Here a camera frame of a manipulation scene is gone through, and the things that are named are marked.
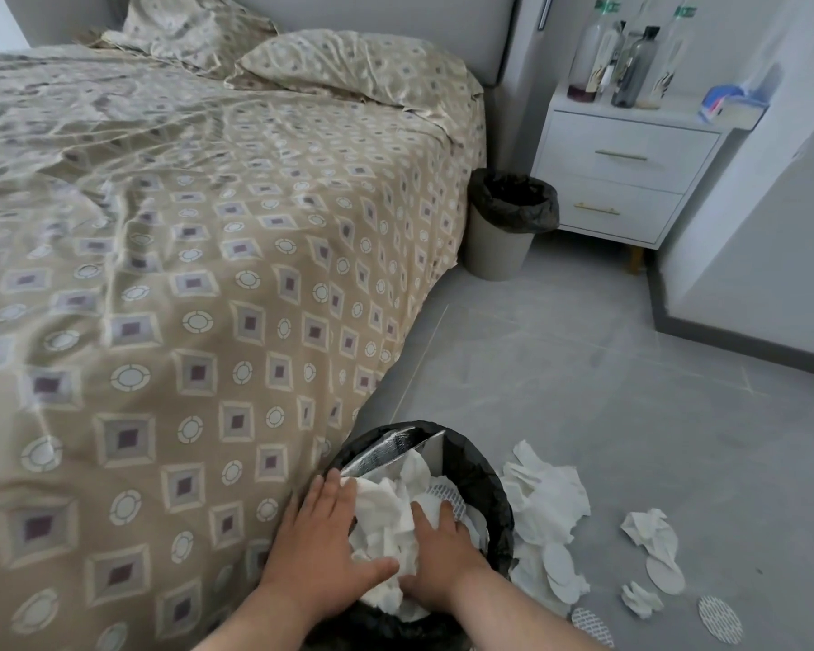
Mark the white nightstand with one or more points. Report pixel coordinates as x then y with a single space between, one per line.
624 183

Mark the blue white tissue pack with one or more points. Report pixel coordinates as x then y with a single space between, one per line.
726 104

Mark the beige patterned bedspread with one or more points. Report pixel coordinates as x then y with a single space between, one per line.
176 298

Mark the person's left hand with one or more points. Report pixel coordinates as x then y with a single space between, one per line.
312 555

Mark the wooden table leg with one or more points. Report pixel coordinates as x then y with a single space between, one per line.
635 260

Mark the person's right forearm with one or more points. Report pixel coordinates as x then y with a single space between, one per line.
529 623

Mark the grey bed base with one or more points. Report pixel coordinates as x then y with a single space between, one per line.
407 359

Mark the white trash bin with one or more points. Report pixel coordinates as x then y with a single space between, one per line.
495 250

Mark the silver metal bar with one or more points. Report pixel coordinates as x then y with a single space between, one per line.
546 10

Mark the tissues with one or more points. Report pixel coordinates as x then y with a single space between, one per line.
380 515

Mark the clear green-capped bottle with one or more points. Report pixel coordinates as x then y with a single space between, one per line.
665 67

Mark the small black-capped bottle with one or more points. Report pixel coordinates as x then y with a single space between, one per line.
609 60

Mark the silver foil bag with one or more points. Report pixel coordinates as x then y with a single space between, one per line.
380 450

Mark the dark grey bottle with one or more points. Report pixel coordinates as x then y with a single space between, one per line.
631 74

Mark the person's right hand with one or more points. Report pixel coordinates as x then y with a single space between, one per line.
448 569

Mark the pile of white tissue scraps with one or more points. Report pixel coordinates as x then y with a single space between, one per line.
549 494

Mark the dark grey skirting board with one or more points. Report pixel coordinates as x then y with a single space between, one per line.
753 345

